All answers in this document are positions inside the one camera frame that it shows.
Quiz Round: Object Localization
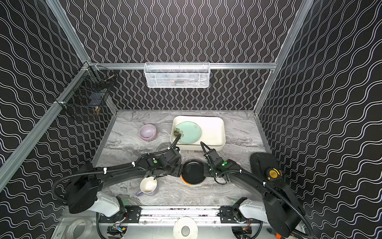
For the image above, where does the black plate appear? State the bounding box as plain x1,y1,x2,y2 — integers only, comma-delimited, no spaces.
181,159,206,182

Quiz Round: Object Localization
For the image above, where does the mint green flower plate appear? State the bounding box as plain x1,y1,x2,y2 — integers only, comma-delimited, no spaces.
173,121,202,144

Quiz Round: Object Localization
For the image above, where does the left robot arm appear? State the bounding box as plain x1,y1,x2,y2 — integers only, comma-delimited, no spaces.
51,150,182,220

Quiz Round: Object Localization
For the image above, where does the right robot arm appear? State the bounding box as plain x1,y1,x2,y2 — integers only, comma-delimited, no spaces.
206,152,313,239

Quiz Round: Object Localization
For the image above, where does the white plastic bin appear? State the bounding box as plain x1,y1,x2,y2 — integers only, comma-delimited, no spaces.
170,116,226,151

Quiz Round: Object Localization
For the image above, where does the orange plate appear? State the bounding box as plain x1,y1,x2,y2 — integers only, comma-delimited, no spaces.
180,175,205,186

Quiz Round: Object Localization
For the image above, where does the purple mug white inside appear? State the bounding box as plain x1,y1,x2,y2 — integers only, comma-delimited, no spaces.
136,177,158,197

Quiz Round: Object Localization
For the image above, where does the lavender patterned bowl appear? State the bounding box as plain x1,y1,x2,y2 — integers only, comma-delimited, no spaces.
139,124,157,141

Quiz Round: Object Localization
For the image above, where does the black textured mat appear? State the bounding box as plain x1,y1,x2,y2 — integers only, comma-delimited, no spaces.
250,152,284,185

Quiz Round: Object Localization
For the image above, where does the yellow tape measure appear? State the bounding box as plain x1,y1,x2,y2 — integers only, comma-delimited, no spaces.
266,168,282,181

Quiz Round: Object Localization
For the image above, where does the white tape roll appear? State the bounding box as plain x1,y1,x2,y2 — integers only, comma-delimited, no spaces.
173,217,199,239

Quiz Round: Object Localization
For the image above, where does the clear tape roll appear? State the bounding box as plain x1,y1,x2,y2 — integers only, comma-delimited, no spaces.
65,219,93,239

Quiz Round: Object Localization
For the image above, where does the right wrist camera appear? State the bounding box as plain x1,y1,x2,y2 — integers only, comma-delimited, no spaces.
206,149,223,164

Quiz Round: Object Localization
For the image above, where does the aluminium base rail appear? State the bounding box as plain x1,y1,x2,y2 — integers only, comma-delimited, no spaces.
59,205,302,225

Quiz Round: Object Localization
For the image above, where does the clear wire wall basket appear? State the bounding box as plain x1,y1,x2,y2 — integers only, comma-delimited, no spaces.
144,62,211,88

